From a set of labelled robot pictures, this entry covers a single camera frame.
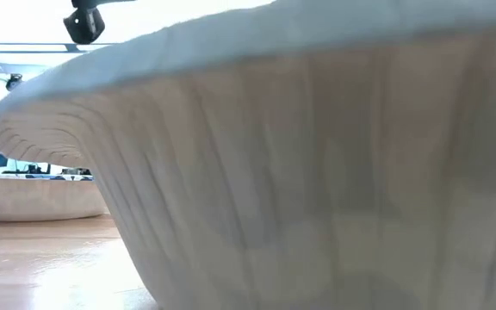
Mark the black background robot rig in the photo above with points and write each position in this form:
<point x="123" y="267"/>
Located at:
<point x="32" y="169"/>

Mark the white paper bowl blue pattern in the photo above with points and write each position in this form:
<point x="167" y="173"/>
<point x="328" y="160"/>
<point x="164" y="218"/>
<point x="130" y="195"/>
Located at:
<point x="32" y="198"/>
<point x="295" y="172"/>

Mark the black ceiling spot camera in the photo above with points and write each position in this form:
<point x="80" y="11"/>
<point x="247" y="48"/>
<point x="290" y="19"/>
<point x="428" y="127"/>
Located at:
<point x="14" y="81"/>

